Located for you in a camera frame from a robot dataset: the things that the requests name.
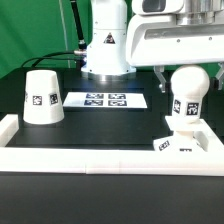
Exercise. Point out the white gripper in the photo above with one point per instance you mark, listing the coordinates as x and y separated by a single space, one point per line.
174 32

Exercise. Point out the white lamp bulb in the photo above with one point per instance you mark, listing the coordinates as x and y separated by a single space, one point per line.
189 84

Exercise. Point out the white lamp base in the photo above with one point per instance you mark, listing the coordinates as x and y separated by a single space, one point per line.
183 138

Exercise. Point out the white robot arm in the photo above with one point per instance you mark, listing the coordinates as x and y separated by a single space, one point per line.
106 54

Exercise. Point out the white conical lamp shade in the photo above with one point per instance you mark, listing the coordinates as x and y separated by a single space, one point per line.
42 103

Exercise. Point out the white marker sheet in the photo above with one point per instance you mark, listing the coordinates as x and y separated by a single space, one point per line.
105 100

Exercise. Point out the white U-shaped frame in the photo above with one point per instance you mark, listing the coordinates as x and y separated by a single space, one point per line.
209 162

